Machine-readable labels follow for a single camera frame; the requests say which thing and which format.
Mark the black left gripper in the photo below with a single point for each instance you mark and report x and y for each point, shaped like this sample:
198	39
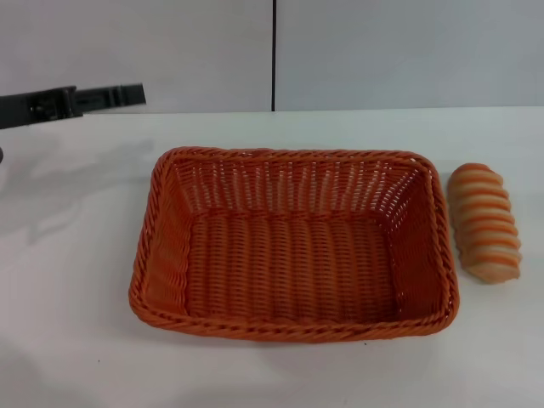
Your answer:
25	108

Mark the striped bread loaf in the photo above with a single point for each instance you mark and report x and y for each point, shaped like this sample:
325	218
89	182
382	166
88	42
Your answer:
486	223

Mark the orange woven plastic basket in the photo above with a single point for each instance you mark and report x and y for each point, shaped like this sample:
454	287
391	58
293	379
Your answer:
293	259

